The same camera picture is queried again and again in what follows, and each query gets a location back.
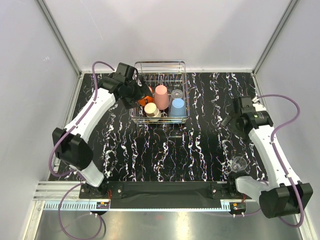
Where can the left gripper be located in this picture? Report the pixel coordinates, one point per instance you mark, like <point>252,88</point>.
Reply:
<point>141,92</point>

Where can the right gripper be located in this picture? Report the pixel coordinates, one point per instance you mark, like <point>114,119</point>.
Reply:
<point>226,121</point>

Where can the orange cup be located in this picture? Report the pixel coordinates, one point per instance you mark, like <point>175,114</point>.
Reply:
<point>146,100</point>

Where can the metal cup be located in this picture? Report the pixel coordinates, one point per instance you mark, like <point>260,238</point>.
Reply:
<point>152,112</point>

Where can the pink plastic cup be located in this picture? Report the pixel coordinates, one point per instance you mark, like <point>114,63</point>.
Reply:
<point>161,98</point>

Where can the small clear plastic cup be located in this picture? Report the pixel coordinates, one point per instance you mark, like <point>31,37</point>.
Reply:
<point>238,164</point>

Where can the clear faceted glass tumbler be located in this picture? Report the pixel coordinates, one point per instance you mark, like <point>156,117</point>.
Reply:
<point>177,94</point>

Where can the blue plastic cup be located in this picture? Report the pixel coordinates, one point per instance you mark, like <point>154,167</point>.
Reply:
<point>177,108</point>

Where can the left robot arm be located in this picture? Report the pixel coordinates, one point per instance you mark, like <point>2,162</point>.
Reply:
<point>70,144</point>

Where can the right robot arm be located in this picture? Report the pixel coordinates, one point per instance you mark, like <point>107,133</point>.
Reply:
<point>284,194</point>

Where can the black base bar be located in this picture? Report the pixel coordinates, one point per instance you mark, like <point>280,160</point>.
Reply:
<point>163,195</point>

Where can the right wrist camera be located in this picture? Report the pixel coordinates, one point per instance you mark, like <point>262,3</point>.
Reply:
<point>257,105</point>

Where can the wire dish rack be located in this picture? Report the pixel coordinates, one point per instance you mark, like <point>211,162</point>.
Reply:
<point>169,103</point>

